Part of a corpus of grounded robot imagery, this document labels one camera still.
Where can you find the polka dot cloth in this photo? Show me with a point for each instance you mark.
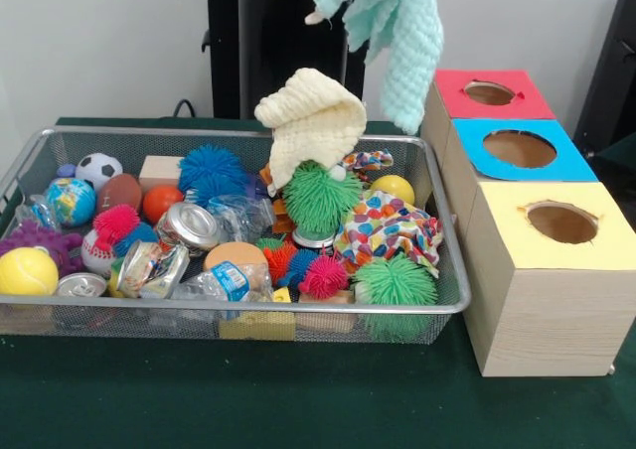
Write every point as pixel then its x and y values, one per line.
pixel 388 230

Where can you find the cream waffle cloth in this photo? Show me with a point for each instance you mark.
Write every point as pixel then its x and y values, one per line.
pixel 313 121

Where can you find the large yellow ball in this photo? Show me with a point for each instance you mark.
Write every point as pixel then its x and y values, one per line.
pixel 27 271

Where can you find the wooden box with three holes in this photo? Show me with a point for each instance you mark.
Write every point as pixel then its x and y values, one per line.
pixel 547 310

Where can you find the small soccer ball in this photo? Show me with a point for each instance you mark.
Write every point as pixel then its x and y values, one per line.
pixel 99 169

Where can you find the green spiky ball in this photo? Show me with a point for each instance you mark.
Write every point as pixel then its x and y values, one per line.
pixel 395 283

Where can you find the small yellow ball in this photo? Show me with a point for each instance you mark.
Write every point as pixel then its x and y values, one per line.
pixel 394 189

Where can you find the dark green tablecloth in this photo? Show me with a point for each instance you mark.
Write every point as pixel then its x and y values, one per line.
pixel 298 399

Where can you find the black panel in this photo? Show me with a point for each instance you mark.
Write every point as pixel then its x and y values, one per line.
pixel 614 72

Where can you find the blue globe ball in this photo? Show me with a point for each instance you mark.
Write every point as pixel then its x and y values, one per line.
pixel 70 201

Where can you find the blue spiky ball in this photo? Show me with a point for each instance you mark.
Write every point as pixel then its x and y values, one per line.
pixel 212 174

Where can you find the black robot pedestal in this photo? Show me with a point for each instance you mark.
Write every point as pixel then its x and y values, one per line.
pixel 268 52

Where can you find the light teal waffle cloth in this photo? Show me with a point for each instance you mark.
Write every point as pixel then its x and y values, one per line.
pixel 402 32

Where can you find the green fuzzy monster toy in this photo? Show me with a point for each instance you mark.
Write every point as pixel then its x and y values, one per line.
pixel 320 198

